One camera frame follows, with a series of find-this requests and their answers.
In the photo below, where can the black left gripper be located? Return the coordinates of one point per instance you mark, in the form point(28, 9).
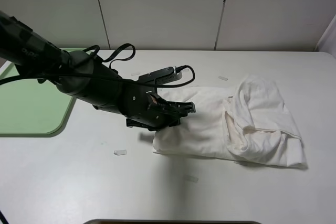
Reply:
point(149, 111)

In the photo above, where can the white short sleeve shirt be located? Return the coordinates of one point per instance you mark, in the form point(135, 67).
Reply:
point(249, 122)

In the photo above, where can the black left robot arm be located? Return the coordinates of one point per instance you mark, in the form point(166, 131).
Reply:
point(84, 75)

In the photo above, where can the green plastic tray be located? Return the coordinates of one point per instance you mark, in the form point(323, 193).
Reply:
point(30, 109)

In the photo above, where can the tape strip front left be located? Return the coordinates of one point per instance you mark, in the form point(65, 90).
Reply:
point(120, 152)

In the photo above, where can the tape strip front centre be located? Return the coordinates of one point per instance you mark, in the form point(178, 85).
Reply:
point(191, 178)

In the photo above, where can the tape strip back right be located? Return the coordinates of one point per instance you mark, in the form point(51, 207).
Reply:
point(223, 78)

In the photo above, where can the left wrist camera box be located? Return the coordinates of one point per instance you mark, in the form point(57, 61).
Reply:
point(162, 76)

